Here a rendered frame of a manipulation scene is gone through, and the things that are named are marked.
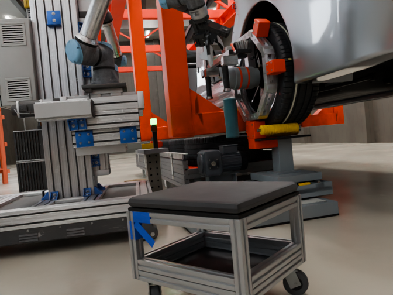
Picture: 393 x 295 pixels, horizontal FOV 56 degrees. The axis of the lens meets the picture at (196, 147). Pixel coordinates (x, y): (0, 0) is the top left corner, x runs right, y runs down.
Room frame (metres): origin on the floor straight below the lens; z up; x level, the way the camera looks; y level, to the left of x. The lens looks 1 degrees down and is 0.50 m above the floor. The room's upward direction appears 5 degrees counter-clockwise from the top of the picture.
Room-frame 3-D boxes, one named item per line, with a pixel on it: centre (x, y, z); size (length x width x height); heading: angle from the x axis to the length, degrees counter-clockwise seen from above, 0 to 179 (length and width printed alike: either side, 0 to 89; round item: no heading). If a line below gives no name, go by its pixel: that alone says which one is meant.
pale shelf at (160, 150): (2.77, 0.33, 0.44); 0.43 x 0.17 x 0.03; 15
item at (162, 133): (4.71, 0.28, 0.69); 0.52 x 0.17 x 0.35; 105
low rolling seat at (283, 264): (1.11, -0.03, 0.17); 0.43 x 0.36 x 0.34; 51
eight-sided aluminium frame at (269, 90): (2.36, -0.39, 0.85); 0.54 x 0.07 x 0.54; 15
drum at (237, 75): (2.34, -0.32, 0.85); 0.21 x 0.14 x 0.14; 105
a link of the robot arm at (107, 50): (2.00, 0.46, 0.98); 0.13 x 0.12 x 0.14; 146
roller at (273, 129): (2.27, -0.52, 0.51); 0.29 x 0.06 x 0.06; 105
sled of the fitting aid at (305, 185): (2.40, -0.55, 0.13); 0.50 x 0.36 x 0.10; 15
